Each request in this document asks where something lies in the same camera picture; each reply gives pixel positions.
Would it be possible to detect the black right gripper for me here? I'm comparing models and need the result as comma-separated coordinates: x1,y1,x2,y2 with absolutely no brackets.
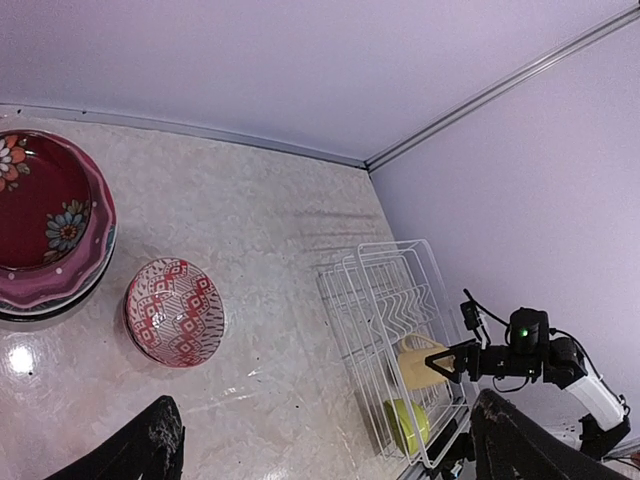
424,340,500,384

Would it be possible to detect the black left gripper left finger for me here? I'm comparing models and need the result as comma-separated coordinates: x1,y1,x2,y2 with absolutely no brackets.
50,395,185,479

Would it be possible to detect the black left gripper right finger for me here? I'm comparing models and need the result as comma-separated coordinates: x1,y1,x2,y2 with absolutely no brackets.
471,389,624,480

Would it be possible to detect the yellow cup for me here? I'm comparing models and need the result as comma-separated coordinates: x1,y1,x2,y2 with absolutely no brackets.
397,333,447,391

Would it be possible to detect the lime green bowl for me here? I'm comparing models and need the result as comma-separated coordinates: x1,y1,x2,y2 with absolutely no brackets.
383,399,430,456

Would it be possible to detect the blue white zigzag bowl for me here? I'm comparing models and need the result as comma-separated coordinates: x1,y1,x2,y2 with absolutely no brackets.
123,257,225,369

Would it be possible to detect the pink polka dot plate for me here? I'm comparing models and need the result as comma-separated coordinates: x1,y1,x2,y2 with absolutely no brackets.
1,130,117,321

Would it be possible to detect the dark red floral plate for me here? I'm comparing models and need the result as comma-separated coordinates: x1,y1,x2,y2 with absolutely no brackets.
1,130,91,270

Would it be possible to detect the black rimmed striped plate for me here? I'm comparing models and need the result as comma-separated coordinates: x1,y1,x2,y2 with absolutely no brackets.
1,224,117,322

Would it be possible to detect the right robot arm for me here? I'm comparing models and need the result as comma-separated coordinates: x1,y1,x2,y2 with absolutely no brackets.
424,300,631,460

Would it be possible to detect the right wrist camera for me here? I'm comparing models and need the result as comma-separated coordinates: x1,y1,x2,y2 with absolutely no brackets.
460,289,491,348

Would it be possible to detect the white wire dish rack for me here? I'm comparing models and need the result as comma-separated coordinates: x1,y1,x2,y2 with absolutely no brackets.
318,239,478,473

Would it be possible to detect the right aluminium corner post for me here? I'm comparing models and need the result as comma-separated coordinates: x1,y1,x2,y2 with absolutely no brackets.
364,1,639,174

